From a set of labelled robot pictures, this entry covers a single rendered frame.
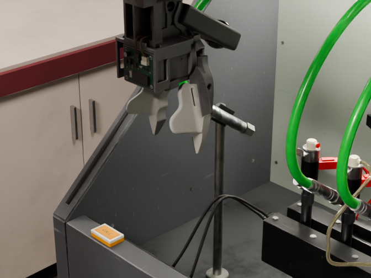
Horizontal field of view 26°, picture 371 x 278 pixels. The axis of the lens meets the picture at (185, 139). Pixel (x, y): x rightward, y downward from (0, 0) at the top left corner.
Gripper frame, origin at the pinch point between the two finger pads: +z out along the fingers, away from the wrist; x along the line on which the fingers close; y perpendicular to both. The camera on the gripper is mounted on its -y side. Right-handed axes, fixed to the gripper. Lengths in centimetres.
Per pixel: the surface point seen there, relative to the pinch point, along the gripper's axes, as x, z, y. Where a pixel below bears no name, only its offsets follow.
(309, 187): 8.3, 11.0, -17.0
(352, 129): 16.2, -1.2, -14.4
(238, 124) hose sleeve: -10.7, 9.4, -22.8
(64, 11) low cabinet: -167, 39, -100
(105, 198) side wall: -31.3, 26.5, -11.1
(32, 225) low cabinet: -130, 94, -55
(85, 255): -26.0, 31.9, -2.3
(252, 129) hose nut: -9.7, 10.5, -25.0
